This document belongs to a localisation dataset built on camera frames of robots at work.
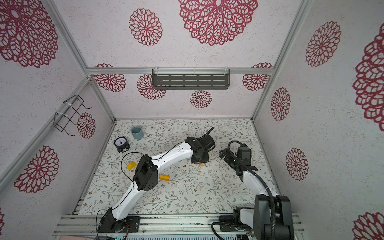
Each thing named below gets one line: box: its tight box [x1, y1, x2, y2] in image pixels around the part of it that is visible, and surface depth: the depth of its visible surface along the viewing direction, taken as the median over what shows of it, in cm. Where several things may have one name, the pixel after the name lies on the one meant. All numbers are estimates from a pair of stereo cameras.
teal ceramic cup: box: [131, 126, 144, 140], surface depth 109 cm
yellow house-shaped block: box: [127, 162, 138, 171], surface depth 96 cm
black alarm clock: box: [114, 136, 131, 153], surface depth 105 cm
